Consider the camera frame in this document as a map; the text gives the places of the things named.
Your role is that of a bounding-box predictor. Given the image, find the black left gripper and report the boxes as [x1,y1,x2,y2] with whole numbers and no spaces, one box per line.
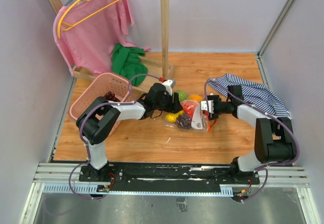
[154,91,183,114]

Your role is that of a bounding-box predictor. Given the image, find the yellow fake lemon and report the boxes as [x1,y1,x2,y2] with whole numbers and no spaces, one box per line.
[165,110,184,123]

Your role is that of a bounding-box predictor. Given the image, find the fake watermelon slice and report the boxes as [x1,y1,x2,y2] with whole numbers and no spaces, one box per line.
[180,100,199,118]

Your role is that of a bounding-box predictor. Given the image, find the clear zip top bag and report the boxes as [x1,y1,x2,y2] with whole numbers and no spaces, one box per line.
[164,90,217,132]

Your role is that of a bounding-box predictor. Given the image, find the red fake grape bunch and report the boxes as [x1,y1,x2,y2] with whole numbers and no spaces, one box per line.
[104,91,120,102]

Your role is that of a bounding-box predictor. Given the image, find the orange yellow fake mango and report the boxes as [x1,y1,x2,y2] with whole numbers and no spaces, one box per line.
[188,94,203,102]

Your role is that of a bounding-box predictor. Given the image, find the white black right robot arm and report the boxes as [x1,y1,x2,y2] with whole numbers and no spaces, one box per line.
[200,85,300,184]

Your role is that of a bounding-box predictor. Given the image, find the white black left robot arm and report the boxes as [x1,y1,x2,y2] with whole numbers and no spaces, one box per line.
[76,79,182,182]

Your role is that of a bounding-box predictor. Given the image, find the green fake round fruit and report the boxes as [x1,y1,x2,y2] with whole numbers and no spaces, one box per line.
[176,90,188,102]

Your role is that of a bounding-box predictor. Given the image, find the dark purple fake grapes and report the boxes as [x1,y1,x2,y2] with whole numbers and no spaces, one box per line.
[176,114,192,130]

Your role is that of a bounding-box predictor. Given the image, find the blue white striped cloth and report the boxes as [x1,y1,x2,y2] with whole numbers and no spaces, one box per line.
[208,73,290,117]

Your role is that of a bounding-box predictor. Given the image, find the green cloth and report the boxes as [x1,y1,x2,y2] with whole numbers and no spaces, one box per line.
[111,43,148,81]

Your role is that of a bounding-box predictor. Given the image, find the pink plastic basket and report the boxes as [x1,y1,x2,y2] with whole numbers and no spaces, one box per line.
[68,72,133,135]

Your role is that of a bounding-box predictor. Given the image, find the pink shirt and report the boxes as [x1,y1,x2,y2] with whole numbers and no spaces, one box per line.
[52,0,151,81]

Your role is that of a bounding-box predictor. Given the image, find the wooden clothes rack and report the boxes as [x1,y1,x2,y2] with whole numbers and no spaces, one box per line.
[37,0,176,96]

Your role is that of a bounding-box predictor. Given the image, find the yellow clothes hanger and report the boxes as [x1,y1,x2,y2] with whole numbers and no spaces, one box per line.
[56,0,134,38]

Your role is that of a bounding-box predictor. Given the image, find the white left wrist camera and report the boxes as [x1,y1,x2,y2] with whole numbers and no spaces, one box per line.
[162,79,176,96]

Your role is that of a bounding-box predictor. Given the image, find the aluminium frame post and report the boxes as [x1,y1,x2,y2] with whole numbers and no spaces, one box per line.
[257,0,296,57]

